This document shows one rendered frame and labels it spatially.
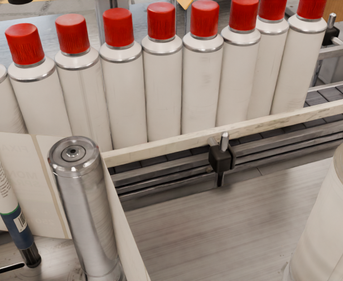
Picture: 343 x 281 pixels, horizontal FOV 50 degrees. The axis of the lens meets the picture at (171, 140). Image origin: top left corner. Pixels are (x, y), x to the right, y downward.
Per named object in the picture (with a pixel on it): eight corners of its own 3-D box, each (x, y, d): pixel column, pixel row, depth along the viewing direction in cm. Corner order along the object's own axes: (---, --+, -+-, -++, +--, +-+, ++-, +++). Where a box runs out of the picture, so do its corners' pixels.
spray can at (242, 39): (238, 144, 56) (260, 10, 42) (206, 134, 57) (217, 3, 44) (249, 124, 59) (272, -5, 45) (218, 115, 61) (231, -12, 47)
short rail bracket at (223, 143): (212, 203, 53) (219, 142, 45) (204, 189, 56) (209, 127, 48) (232, 198, 54) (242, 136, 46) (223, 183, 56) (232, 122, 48)
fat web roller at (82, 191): (86, 304, 38) (43, 180, 25) (79, 265, 41) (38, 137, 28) (129, 290, 39) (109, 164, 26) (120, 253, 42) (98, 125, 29)
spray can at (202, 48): (177, 145, 55) (179, 11, 42) (183, 124, 59) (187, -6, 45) (212, 150, 55) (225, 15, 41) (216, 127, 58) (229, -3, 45)
